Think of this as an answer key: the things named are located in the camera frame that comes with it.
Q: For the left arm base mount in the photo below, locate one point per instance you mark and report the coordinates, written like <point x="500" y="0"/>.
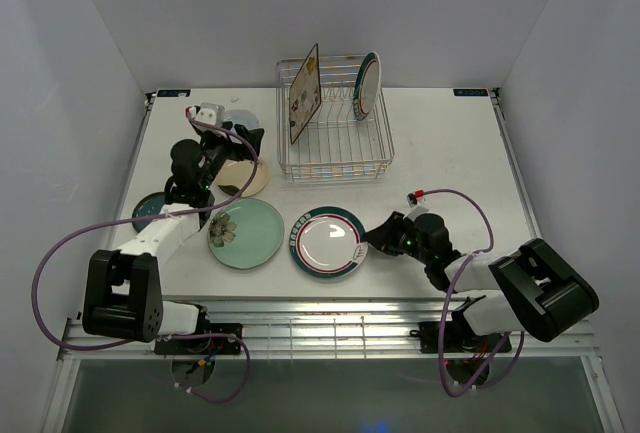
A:
<point x="204" y="347"/>

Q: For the metal wire dish rack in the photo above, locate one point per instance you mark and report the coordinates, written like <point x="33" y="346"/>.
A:
<point x="335" y="145"/>

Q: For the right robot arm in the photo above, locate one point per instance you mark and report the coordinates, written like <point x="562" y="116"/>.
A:
<point x="533" y="290"/>

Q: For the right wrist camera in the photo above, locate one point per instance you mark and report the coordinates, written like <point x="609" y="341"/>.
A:
<point x="417" y="204"/>

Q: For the mint green flower plate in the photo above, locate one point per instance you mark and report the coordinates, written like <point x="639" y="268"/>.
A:
<point x="246" y="233"/>

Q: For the dark teal saucer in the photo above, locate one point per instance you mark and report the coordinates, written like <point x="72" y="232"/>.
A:
<point x="149" y="205"/>

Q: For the cream plate with flowers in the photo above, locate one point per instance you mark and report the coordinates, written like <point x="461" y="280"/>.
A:
<point x="234" y="174"/>

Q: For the dark label sticker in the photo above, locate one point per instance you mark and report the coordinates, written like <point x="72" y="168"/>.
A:
<point x="470" y="92"/>
<point x="173" y="93"/>

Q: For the light blue scalloped plate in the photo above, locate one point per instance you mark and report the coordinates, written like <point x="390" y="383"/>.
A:
<point x="242" y="117"/>

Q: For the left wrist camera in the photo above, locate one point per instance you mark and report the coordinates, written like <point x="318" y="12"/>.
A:
<point x="207" y="113"/>

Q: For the square floral plate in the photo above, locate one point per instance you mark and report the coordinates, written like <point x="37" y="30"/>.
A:
<point x="305" y="96"/>

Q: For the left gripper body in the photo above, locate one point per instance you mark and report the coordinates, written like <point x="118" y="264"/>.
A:
<point x="217" y="149"/>

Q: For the white plate teal rim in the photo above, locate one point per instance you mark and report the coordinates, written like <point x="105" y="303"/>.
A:
<point x="367" y="86"/>
<point x="327" y="242"/>

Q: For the white plate teal rim back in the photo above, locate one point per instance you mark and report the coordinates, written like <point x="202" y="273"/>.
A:
<point x="367" y="86"/>

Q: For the dark label sticker right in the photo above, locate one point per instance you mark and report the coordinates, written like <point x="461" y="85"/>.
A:
<point x="470" y="92"/>

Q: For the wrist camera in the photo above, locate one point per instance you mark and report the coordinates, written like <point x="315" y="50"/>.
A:
<point x="207" y="113"/>
<point x="417" y="204"/>

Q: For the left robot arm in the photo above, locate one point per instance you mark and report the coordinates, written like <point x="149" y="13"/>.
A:
<point x="123" y="297"/>

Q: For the dark label sticker left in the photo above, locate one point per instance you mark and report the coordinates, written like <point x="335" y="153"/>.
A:
<point x="173" y="93"/>

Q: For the white plate teal rim front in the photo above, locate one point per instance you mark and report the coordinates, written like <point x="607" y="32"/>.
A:
<point x="327" y="242"/>

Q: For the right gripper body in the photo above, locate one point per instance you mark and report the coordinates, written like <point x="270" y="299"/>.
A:
<point x="407" y="242"/>

